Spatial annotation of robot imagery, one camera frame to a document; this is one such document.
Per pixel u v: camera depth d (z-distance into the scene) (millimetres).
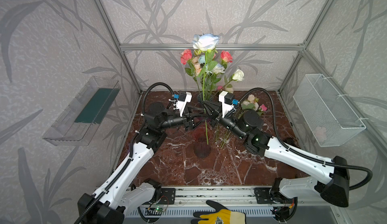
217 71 759
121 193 413
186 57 770
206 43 438
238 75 693
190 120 543
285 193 607
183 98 533
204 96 560
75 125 636
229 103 486
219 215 666
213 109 533
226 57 822
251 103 1058
